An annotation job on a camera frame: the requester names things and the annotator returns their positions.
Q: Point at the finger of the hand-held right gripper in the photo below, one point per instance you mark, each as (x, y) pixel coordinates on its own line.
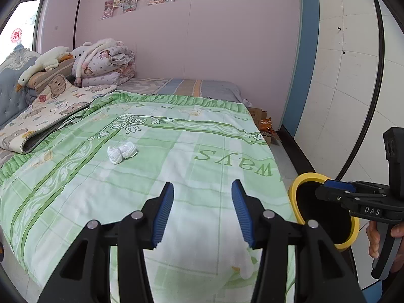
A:
(330, 183)

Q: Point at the green floral blanket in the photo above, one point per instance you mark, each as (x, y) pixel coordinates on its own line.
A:
(157, 151)

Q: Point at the yellow-rimmed black trash bin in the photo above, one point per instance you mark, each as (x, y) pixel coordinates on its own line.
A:
(328, 221)

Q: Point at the orange snack packet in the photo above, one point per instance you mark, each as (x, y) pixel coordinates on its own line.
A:
(265, 124)

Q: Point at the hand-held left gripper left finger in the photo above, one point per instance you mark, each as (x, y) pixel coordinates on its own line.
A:
(164, 214)

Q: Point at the white goose plush toy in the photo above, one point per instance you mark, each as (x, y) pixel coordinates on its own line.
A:
(44, 63)

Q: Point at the blue tufted bed headboard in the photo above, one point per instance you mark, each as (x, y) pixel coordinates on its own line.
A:
(11, 91)

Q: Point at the red window sticker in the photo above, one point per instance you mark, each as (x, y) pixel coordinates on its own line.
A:
(16, 34)

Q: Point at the brown striped pillow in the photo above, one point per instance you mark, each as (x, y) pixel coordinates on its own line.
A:
(53, 75)

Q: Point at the blue door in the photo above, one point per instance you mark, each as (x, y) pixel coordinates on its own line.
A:
(303, 53)

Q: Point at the large open cardboard box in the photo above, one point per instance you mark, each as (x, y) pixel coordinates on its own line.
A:
(271, 137)

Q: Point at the window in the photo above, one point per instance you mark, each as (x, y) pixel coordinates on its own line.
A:
(22, 9)

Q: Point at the small cardboard box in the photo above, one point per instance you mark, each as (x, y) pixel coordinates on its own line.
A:
(257, 113)

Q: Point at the folded pink printed quilt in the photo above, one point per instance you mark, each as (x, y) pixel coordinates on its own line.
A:
(107, 63)

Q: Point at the person's right hand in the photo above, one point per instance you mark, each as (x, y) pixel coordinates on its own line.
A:
(373, 240)

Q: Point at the bear printed blanket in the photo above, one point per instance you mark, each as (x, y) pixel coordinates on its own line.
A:
(53, 113)

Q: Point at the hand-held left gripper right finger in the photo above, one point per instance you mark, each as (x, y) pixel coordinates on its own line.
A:
(244, 217)

